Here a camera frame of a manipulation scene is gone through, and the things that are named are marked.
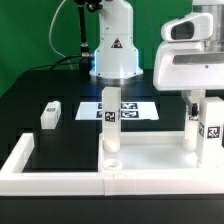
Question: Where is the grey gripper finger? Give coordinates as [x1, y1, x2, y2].
[181, 90, 198, 117]

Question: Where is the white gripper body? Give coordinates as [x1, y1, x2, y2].
[153, 41, 224, 91]

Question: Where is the white desk top tray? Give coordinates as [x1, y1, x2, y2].
[98, 131, 224, 176]

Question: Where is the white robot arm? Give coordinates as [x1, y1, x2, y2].
[90, 0, 224, 97]

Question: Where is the fiducial marker sheet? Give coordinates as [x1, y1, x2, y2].
[75, 102, 159, 120]

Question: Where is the black cable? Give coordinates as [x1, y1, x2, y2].
[13, 54, 92, 84]

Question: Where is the white cable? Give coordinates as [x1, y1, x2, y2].
[48, 0, 75, 71]

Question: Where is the white U-shaped fence frame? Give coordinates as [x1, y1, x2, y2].
[0, 133, 224, 196]

